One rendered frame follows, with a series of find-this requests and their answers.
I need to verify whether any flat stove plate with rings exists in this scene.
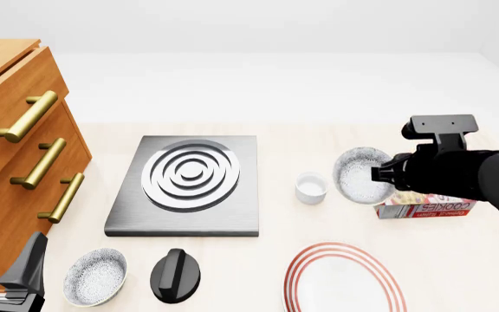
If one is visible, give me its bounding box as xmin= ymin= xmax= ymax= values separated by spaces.
xmin=103 ymin=134 xmax=261 ymax=238

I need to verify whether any flat plate on black stalk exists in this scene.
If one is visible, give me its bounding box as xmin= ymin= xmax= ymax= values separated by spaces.
xmin=401 ymin=114 xmax=479 ymax=153

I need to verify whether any wooden cabinet drawer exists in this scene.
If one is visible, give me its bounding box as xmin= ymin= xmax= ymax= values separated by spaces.
xmin=0 ymin=152 xmax=94 ymax=292
xmin=0 ymin=99 xmax=87 ymax=238

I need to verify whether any white plate with red rings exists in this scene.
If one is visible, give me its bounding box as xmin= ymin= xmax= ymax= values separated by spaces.
xmin=282 ymin=240 xmax=408 ymax=312

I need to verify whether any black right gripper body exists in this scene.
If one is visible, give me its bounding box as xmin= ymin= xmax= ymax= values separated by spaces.
xmin=370 ymin=153 xmax=410 ymax=192

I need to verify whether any small white ramekin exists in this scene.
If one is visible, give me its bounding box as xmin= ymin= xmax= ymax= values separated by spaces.
xmin=294 ymin=171 xmax=330 ymax=206

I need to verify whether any round black stove knob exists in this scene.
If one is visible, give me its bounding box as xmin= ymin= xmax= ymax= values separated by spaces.
xmin=149 ymin=247 xmax=202 ymax=305

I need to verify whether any long brass drawer handle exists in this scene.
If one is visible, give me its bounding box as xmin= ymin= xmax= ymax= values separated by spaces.
xmin=0 ymin=89 xmax=59 ymax=145

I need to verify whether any printed cookies box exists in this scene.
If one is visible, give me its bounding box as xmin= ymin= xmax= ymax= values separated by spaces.
xmin=373 ymin=190 xmax=478 ymax=220

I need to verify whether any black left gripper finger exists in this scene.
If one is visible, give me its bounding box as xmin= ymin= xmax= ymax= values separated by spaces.
xmin=0 ymin=231 xmax=49 ymax=294

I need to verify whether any patterned black and white bowl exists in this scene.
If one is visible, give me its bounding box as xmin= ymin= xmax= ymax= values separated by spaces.
xmin=62 ymin=247 xmax=128 ymax=308
xmin=332 ymin=146 xmax=400 ymax=206

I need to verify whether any wooden drawer with thick front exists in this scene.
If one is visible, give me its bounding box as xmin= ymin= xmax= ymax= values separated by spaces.
xmin=0 ymin=46 xmax=70 ymax=201

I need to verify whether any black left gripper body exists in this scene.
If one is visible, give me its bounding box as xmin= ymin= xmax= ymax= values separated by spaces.
xmin=0 ymin=285 xmax=46 ymax=312

